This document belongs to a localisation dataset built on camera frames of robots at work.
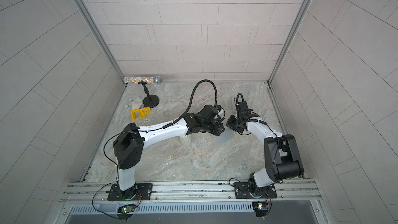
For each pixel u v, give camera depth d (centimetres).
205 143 87
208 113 63
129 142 51
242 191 71
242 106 72
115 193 70
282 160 43
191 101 62
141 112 99
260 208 68
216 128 72
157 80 87
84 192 71
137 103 100
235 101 100
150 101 102
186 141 78
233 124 79
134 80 88
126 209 65
